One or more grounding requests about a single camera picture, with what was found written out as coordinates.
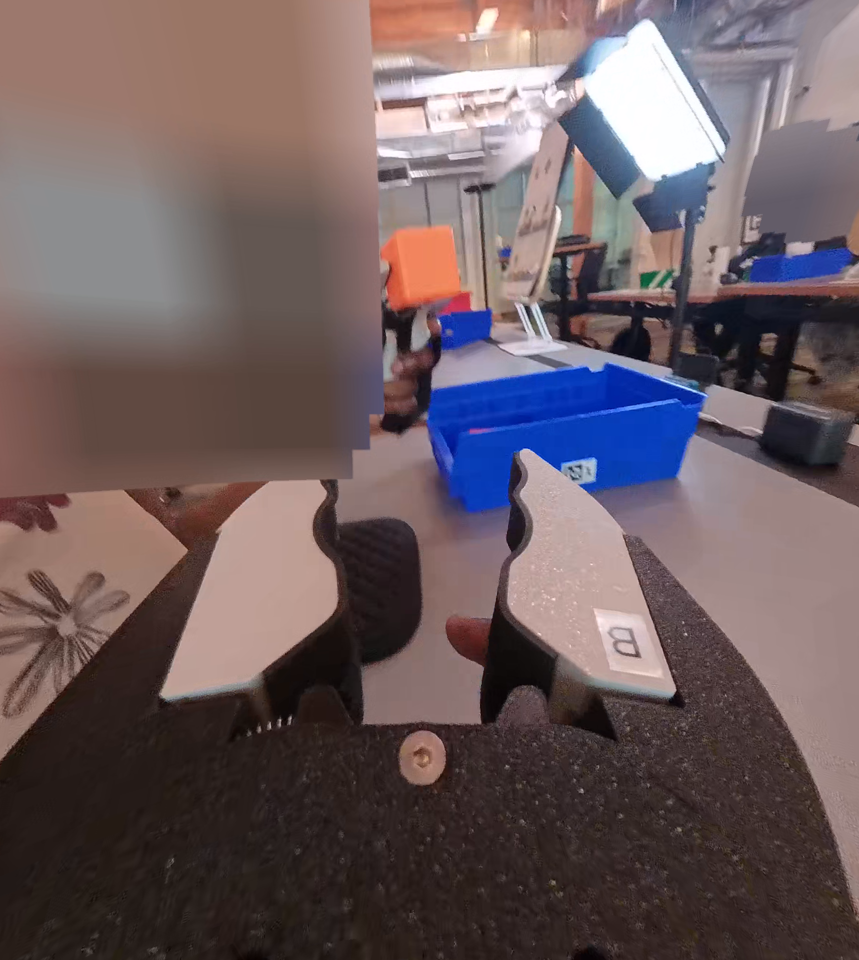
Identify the orange foam cube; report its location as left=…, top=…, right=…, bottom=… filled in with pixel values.
left=381, top=225, right=464, bottom=312

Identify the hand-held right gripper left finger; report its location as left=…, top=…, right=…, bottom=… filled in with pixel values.
left=159, top=480, right=365, bottom=727

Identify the wooden desk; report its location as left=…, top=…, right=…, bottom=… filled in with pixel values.
left=590, top=273, right=859, bottom=305

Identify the person's left forearm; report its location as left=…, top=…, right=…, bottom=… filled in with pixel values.
left=125, top=482, right=269, bottom=552

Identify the white cable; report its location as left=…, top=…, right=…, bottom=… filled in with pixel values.
left=699, top=411, right=767, bottom=444

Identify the dark grey power station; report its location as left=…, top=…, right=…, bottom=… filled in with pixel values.
left=761, top=401, right=858, bottom=468

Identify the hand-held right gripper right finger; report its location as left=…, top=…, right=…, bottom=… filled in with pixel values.
left=480, top=448, right=680, bottom=742

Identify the black light stand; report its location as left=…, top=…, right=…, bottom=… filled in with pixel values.
left=669, top=168, right=708, bottom=376

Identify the black office chair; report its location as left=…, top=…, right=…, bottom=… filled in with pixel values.
left=549, top=240, right=611, bottom=342

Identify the person's printed shirt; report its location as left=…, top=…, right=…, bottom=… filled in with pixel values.
left=0, top=491, right=192, bottom=960

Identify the blue plastic bin with tag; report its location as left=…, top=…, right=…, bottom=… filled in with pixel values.
left=426, top=363, right=708, bottom=514

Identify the white printed board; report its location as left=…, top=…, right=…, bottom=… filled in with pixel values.
left=503, top=123, right=575, bottom=303

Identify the studio light panel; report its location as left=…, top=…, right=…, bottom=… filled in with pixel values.
left=558, top=18, right=731, bottom=234

